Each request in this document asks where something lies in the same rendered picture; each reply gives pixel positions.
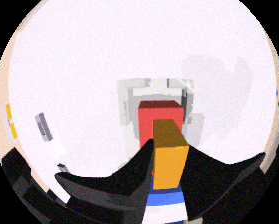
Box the orange rectangular block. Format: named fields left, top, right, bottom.
left=152, top=119, right=190, bottom=189

